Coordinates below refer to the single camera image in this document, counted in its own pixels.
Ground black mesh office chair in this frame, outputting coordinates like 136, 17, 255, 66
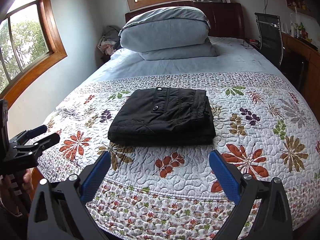
254, 12, 284, 68

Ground dark wooden headboard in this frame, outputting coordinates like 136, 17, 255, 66
125, 1, 245, 40

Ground floral quilted bedspread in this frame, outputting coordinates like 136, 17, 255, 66
38, 73, 319, 239

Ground person's left hand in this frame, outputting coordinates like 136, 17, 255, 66
0, 168, 34, 214

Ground pile of clothes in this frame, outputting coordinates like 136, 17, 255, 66
97, 25, 121, 56

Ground wooden desk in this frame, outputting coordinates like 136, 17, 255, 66
282, 33, 319, 114

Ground light blue bed sheet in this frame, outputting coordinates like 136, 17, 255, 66
86, 37, 285, 82

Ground side wooden framed window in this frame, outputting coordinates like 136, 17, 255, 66
1, 0, 67, 106

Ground folded grey duvet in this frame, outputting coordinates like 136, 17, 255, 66
119, 6, 217, 61

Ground black padded pants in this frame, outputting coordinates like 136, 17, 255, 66
108, 87, 216, 147

